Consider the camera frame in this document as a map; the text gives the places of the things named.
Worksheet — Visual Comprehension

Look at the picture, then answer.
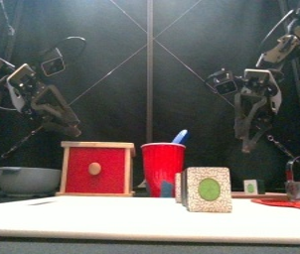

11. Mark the small green-white card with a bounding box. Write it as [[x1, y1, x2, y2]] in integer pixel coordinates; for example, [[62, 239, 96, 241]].
[[243, 179, 267, 195]]

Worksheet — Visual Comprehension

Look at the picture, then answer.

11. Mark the grey bowl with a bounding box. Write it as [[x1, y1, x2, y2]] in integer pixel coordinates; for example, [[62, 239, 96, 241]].
[[0, 166, 64, 196]]

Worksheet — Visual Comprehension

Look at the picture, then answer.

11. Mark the small blue block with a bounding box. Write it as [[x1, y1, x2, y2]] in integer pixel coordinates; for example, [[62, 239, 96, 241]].
[[159, 180, 176, 198]]

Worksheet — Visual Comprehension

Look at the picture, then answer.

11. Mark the white plastic cutting board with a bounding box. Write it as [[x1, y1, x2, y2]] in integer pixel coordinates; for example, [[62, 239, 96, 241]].
[[0, 195, 300, 246]]

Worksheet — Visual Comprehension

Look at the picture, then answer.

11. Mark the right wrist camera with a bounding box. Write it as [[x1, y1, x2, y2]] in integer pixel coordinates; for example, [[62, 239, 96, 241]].
[[205, 68, 239, 97]]

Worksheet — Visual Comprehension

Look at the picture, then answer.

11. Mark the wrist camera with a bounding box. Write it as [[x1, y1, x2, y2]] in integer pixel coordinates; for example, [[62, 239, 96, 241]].
[[205, 68, 239, 97], [39, 48, 69, 77]]

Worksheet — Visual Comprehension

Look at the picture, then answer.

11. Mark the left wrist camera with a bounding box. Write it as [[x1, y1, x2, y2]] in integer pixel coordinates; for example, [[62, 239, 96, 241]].
[[39, 48, 69, 77]]

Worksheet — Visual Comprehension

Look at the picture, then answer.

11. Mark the blue utensil handle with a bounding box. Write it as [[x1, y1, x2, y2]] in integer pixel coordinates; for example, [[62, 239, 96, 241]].
[[172, 129, 192, 145]]

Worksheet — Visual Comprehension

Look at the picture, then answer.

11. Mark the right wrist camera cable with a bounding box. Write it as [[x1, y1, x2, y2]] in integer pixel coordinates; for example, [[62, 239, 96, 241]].
[[258, 9, 300, 56]]

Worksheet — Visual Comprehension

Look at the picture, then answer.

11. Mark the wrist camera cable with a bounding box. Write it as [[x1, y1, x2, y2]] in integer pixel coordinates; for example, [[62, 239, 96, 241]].
[[46, 35, 89, 64], [258, 9, 300, 56]]

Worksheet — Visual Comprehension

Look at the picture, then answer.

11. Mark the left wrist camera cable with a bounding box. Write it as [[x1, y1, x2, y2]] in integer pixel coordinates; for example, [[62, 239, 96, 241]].
[[46, 35, 89, 64]]

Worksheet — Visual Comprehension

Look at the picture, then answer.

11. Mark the vertical metal frame pole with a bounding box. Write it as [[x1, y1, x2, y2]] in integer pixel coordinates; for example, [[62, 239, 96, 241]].
[[145, 0, 155, 144]]

